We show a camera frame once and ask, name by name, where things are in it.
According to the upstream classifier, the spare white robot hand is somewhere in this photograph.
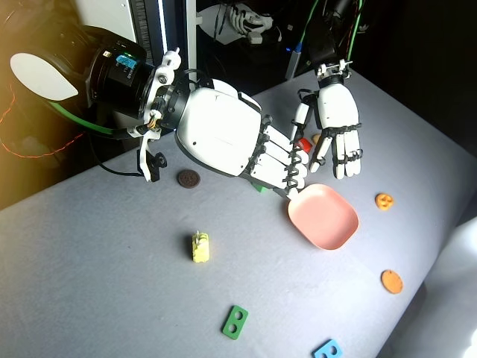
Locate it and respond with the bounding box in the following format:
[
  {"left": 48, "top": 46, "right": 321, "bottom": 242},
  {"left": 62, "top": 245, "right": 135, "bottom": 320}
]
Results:
[{"left": 197, "top": 3, "right": 275, "bottom": 45}]

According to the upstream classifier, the pink plastic bowl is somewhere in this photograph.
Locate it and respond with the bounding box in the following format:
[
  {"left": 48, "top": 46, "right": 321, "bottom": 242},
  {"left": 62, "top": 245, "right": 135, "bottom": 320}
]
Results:
[{"left": 286, "top": 183, "right": 360, "bottom": 251}]

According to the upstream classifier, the green two-hole block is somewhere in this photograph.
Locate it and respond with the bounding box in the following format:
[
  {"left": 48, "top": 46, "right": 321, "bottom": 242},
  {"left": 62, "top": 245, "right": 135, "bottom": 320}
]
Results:
[{"left": 221, "top": 304, "right": 250, "bottom": 341}]

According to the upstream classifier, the blue two-hole block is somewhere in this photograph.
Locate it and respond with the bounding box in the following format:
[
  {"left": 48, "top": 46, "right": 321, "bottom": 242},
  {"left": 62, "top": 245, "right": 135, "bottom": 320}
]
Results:
[{"left": 311, "top": 338, "right": 344, "bottom": 358}]

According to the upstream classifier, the dark chocolate cookie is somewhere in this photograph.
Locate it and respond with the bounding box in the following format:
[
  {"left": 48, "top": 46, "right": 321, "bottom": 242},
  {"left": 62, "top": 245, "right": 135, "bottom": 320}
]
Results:
[{"left": 177, "top": 169, "right": 201, "bottom": 189}]

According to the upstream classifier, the orange pretzel cookie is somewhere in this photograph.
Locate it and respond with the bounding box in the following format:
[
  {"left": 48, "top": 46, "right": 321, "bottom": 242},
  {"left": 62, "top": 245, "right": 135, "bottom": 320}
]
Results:
[{"left": 374, "top": 192, "right": 395, "bottom": 212}]

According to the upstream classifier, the grey tablecloth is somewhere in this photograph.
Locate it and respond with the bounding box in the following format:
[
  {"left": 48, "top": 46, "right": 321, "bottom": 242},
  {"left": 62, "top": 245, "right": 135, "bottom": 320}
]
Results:
[{"left": 0, "top": 65, "right": 477, "bottom": 358}]

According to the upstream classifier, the large round orange cookie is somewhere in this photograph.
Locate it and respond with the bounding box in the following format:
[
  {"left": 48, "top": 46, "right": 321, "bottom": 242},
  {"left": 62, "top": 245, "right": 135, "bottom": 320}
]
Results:
[{"left": 380, "top": 269, "right": 404, "bottom": 295}]

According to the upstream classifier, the grey cable connector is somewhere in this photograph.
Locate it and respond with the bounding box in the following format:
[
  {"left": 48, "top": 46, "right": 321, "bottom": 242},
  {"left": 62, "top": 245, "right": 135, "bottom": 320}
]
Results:
[{"left": 285, "top": 43, "right": 303, "bottom": 80}]

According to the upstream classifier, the black camera cable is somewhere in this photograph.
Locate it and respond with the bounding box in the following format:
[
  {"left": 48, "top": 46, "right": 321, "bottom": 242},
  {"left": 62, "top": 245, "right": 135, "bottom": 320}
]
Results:
[{"left": 87, "top": 134, "right": 145, "bottom": 177}]

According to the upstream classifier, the thin red wire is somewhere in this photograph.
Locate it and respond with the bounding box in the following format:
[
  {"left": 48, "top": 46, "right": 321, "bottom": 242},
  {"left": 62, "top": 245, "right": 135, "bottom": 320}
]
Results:
[{"left": 0, "top": 84, "right": 86, "bottom": 160}]

